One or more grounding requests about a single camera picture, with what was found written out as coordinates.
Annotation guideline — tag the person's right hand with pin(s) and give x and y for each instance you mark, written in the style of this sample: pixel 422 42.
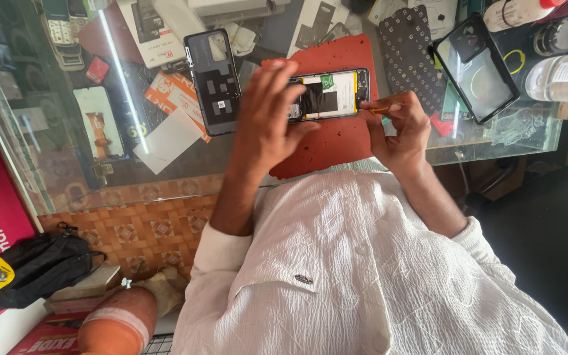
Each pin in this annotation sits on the person's right hand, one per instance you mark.
pixel 405 135

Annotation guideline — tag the small round dark-lidded jar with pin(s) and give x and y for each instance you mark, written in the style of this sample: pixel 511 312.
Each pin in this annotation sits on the small round dark-lidded jar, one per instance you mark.
pixel 557 37

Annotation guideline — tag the small red card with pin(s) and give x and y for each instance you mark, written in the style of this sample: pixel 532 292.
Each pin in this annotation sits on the small red card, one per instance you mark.
pixel 97 69

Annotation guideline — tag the phone display part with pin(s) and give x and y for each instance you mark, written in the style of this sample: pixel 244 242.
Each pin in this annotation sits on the phone display part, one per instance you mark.
pixel 99 123

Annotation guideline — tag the white paper sheet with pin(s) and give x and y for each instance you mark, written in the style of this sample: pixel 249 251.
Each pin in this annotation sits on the white paper sheet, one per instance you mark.
pixel 168 143

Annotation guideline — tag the black phone back cover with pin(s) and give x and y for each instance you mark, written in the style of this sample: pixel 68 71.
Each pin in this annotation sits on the black phone back cover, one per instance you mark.
pixel 213 84

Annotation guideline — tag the crumpled white tissue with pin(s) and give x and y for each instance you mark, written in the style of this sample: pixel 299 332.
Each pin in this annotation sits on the crumpled white tissue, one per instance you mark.
pixel 242 39

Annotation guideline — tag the heap of old keypad phones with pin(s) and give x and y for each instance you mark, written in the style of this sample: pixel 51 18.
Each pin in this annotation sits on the heap of old keypad phones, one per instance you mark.
pixel 64 32

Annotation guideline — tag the small red plastic piece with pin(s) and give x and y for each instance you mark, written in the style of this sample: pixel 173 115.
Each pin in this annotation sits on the small red plastic piece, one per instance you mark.
pixel 442 124

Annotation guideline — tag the clear phone case black rim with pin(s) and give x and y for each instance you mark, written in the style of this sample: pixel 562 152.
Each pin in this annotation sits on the clear phone case black rim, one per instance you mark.
pixel 476 74

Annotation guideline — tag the white phone part box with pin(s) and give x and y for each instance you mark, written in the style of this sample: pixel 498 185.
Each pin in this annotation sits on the white phone part box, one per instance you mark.
pixel 316 22

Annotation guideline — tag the clear plastic bottle white label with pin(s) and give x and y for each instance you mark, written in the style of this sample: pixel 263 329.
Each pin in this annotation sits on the clear plastic bottle white label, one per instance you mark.
pixel 565 79

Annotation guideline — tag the person's left hand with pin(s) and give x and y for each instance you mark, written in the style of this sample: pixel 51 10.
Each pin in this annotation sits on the person's left hand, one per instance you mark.
pixel 262 123

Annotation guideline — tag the black backpack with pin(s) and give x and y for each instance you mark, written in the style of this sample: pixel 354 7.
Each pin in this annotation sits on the black backpack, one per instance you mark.
pixel 42 266

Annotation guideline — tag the stack of wooden boards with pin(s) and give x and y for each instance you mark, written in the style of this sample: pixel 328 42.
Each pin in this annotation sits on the stack of wooden boards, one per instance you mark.
pixel 87 291

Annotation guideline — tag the green phone case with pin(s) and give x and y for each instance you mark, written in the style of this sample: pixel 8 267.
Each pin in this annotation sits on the green phone case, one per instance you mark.
pixel 454 103

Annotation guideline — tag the person's white textured shirt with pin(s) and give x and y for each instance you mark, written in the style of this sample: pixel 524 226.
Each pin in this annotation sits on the person's white textured shirt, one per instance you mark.
pixel 363 276

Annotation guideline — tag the white battery box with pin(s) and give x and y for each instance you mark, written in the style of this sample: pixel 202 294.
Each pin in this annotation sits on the white battery box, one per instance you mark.
pixel 148 29

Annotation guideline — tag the white bottle with red cap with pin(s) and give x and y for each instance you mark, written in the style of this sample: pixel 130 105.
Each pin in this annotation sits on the white bottle with red cap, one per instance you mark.
pixel 515 14

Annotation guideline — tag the smartphone with exposed battery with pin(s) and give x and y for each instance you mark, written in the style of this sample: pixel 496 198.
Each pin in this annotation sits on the smartphone with exposed battery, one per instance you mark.
pixel 336 93

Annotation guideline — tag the red printed carton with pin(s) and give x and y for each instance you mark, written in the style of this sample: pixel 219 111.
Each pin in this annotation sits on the red printed carton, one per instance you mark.
pixel 52 338

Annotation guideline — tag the beige rag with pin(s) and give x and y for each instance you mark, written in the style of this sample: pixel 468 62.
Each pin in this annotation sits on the beige rag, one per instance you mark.
pixel 165 291

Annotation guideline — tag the crumpled clear plastic wrap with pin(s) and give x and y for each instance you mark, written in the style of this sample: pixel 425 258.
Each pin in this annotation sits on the crumpled clear plastic wrap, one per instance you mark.
pixel 518 125

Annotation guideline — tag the red rubber work mat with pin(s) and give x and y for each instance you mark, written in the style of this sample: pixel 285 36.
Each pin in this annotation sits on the red rubber work mat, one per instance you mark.
pixel 336 143

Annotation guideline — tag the orange and white packet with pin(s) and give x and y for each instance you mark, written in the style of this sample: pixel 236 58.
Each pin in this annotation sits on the orange and white packet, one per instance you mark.
pixel 175 91

